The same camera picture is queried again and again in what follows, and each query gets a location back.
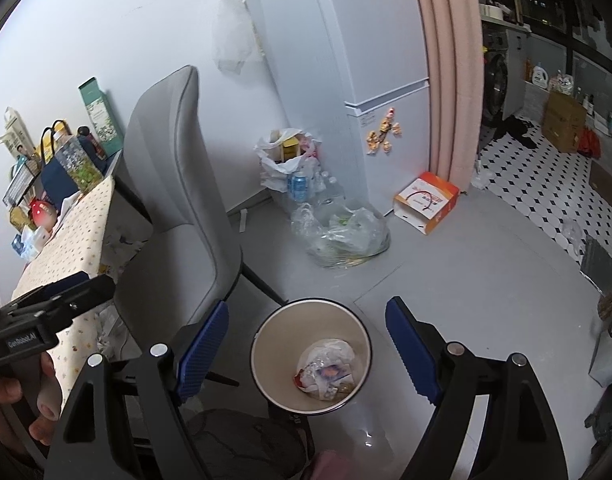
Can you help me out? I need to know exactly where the grey upholstered chair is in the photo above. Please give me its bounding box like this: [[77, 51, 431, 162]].
[[98, 65, 289, 388]]

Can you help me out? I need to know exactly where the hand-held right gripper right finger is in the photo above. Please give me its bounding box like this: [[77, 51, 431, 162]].
[[384, 296, 569, 480]]

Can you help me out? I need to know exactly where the navy blue bag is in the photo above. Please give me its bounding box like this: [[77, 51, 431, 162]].
[[40, 160, 81, 196]]

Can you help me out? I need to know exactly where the clear plastic bag of waste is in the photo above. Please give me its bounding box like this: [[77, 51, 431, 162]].
[[291, 202, 391, 270]]

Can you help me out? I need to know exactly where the cream paper carton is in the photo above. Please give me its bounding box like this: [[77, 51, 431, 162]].
[[0, 106, 36, 161]]

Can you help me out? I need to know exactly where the blue tissue pack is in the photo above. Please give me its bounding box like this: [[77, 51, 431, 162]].
[[10, 225, 51, 261]]

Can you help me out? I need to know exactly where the empty clear water bottle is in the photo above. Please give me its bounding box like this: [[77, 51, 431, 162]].
[[313, 171, 345, 207]]

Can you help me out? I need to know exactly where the red white wrapper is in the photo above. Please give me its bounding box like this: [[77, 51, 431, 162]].
[[295, 362, 355, 401]]

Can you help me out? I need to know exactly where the white mesh bag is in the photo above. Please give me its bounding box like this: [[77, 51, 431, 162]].
[[212, 0, 264, 75]]

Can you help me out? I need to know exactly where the red round container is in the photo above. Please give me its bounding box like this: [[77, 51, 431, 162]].
[[30, 199, 56, 228]]

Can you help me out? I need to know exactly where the red bag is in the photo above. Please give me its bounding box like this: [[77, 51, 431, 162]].
[[578, 127, 603, 158]]

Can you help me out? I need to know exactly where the blue drink can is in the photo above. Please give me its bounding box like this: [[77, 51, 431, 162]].
[[287, 171, 309, 202]]

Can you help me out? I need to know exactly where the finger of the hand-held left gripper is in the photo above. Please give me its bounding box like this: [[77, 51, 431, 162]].
[[0, 271, 95, 314], [34, 275, 117, 332]]

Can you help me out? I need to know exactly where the tall green box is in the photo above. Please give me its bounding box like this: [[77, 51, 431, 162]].
[[78, 77, 124, 158]]

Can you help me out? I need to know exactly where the white round waste bin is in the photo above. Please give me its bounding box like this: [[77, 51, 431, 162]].
[[250, 298, 374, 415]]

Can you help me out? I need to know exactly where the white refrigerator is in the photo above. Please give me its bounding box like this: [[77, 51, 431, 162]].
[[246, 0, 431, 221]]

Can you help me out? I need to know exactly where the striped white storage basket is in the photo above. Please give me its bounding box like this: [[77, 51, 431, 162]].
[[2, 157, 41, 208]]

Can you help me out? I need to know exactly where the brown cardboard box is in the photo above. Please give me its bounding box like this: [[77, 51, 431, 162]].
[[542, 89, 589, 155]]

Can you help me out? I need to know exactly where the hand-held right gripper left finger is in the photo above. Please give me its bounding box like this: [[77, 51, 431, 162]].
[[44, 301, 231, 480]]

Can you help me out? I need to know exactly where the pink curtain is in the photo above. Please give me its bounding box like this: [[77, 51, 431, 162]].
[[408, 0, 487, 196]]

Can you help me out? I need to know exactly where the cluster of small fridge magnets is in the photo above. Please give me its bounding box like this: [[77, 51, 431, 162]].
[[366, 107, 404, 153]]

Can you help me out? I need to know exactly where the person's left hand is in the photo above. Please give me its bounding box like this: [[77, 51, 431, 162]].
[[0, 351, 62, 448]]

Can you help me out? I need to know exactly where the grey washing machine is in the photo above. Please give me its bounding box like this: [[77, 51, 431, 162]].
[[483, 27, 532, 128]]

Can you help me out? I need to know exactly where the floral clear plastic jar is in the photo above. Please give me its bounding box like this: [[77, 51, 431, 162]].
[[56, 132, 109, 193]]

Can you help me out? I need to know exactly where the white plastic bag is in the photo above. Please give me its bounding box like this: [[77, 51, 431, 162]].
[[256, 128, 319, 196]]

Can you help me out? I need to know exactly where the black cloth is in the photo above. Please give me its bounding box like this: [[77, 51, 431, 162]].
[[496, 116, 539, 150]]

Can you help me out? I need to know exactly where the cream dotted tablecloth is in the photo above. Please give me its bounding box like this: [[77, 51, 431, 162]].
[[10, 175, 117, 411]]

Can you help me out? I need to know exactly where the yellow striped tote bag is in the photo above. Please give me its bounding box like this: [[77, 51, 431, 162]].
[[38, 120, 74, 163]]

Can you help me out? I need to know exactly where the orange white cardboard box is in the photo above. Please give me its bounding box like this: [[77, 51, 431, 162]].
[[392, 171, 461, 237]]

